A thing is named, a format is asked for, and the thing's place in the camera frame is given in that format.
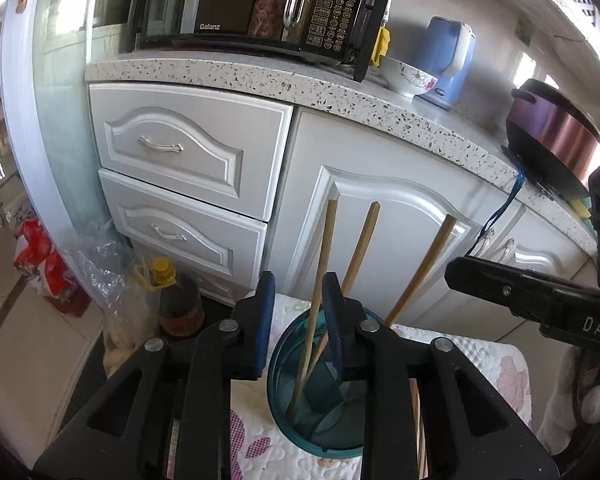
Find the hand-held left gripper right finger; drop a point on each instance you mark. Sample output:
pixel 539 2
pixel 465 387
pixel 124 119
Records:
pixel 332 325

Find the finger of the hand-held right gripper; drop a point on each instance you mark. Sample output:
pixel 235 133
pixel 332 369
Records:
pixel 495 285

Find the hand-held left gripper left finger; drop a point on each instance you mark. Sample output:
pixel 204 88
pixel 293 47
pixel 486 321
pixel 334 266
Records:
pixel 265 310

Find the long bamboo chopstick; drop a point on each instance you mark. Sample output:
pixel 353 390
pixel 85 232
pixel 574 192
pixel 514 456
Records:
pixel 362 245
pixel 420 270
pixel 320 270

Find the teal plastic utensil holder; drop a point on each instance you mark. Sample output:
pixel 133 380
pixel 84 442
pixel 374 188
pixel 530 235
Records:
pixel 330 410

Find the yellow green cloth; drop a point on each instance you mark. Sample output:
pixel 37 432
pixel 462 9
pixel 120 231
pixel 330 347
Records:
pixel 581 207

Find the narrow white cabinet door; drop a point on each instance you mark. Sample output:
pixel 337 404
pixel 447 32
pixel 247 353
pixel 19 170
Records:
pixel 545 265

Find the low white drawer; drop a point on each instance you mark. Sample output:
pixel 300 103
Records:
pixel 215 285

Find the printed quilted mat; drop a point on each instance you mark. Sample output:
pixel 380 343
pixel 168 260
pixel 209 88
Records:
pixel 470 360

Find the cooking oil bottle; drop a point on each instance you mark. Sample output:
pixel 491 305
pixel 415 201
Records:
pixel 180 305

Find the medium white drawer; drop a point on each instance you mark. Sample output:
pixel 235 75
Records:
pixel 180 232

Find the purple electric pot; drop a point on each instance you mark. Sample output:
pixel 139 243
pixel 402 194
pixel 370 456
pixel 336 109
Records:
pixel 555 135

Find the clear plastic bag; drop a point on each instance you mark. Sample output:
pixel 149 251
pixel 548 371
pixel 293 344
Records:
pixel 105 280

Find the large white drawer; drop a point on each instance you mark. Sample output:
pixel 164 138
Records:
pixel 180 145

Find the white floral bowl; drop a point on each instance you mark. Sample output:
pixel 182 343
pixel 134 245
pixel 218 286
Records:
pixel 407 80

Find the red plastic bag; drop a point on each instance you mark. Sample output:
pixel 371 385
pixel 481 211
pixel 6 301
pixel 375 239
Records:
pixel 45 265

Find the blue electric kettle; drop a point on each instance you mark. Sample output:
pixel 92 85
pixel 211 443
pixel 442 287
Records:
pixel 450 55

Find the speckled stone countertop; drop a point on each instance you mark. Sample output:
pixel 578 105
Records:
pixel 230 72

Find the white-framed glass door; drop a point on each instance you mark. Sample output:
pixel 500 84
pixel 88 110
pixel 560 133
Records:
pixel 45 135

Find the black microwave oven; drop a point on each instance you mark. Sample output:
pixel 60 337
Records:
pixel 220 0

